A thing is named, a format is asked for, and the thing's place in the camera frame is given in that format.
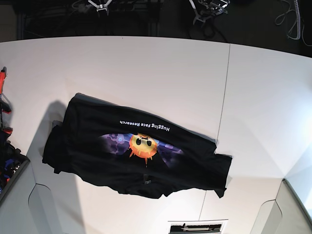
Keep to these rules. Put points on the black printed t-shirt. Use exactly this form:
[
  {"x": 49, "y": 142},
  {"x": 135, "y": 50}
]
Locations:
[{"x": 133, "y": 152}]

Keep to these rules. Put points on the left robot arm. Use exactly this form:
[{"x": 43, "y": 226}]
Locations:
[{"x": 208, "y": 9}]

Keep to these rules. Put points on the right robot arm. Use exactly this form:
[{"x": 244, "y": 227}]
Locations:
[{"x": 101, "y": 6}]

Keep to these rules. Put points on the white label card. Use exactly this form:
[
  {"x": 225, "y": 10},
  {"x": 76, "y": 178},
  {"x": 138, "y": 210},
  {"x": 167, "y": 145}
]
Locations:
[{"x": 197, "y": 227}]

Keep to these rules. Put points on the grey bin with clothes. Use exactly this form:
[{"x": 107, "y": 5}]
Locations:
[{"x": 12, "y": 165}]

